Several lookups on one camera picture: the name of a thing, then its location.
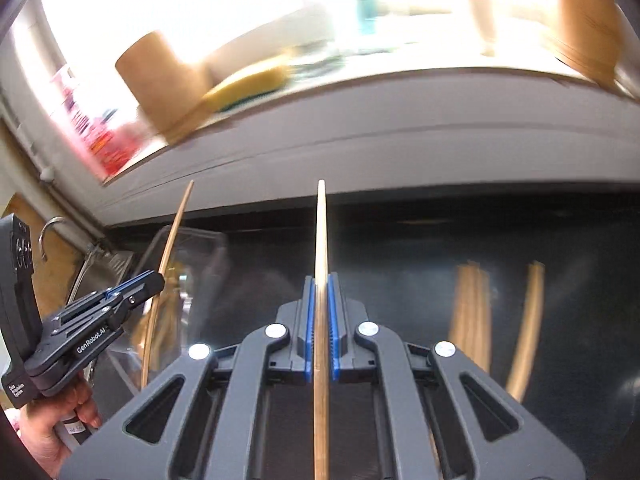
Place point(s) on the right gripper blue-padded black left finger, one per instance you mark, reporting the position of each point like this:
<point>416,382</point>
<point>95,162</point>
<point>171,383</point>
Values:
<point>204,416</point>

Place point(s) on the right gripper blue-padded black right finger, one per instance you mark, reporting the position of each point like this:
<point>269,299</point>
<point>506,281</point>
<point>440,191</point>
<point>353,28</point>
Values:
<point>437,414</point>

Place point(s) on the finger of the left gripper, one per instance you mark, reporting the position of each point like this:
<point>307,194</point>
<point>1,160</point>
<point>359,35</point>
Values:
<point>142,292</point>
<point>126,285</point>

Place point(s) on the round-tip wooden chopstick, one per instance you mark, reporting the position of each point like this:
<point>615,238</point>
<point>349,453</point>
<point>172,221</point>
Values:
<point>528,337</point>

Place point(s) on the person's left hand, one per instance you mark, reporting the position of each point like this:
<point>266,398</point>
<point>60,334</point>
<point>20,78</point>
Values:
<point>39,417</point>

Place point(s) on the clear plastic utensil tray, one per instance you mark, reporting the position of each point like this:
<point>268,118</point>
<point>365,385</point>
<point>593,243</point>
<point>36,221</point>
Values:
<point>205,255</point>

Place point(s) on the metal sink faucet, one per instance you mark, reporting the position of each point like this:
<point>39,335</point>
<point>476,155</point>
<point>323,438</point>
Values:
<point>64,253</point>

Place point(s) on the wooden spatula spoon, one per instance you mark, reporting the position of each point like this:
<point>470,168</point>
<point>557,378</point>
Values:
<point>166,332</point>

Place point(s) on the red printed package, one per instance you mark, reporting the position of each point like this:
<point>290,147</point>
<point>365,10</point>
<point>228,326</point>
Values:
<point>111,136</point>

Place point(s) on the yellow sponge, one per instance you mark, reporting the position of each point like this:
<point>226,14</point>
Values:
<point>247,83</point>

